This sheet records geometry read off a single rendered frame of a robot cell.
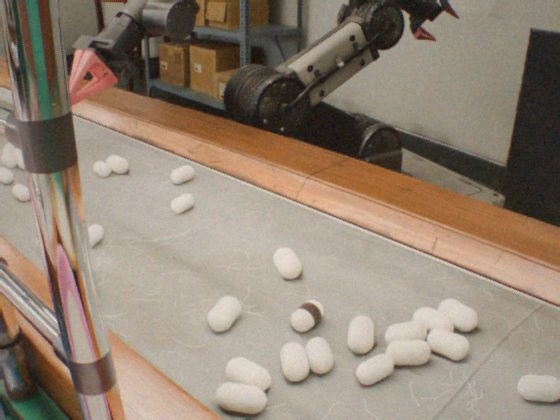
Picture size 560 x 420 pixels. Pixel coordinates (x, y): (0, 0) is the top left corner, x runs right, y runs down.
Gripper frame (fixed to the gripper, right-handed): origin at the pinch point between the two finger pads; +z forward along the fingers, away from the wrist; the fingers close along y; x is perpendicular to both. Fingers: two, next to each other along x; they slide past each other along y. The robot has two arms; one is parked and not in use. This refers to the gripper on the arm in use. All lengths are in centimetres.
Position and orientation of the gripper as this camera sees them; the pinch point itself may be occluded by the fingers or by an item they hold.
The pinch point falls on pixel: (71, 98)
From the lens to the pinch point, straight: 86.6
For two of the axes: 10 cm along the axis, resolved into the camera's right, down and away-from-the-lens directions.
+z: -5.3, 8.2, -2.4
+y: 7.4, 3.1, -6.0
